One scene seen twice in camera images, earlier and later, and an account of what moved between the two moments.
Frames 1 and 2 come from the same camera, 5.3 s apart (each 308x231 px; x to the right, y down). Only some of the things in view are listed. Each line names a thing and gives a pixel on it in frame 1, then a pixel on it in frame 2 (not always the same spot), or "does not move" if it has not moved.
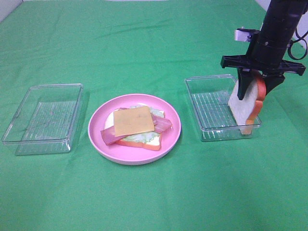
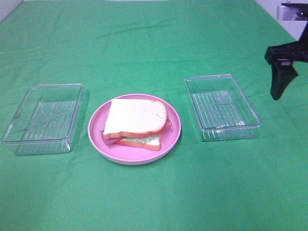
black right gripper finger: x=245 y=76 -> x=283 y=72
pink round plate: x=126 y=155 does not move
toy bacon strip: x=109 y=135 does not move
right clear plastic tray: x=210 y=96 does not move
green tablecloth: x=258 y=182 does not move
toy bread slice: x=246 y=110 -> x=128 y=117
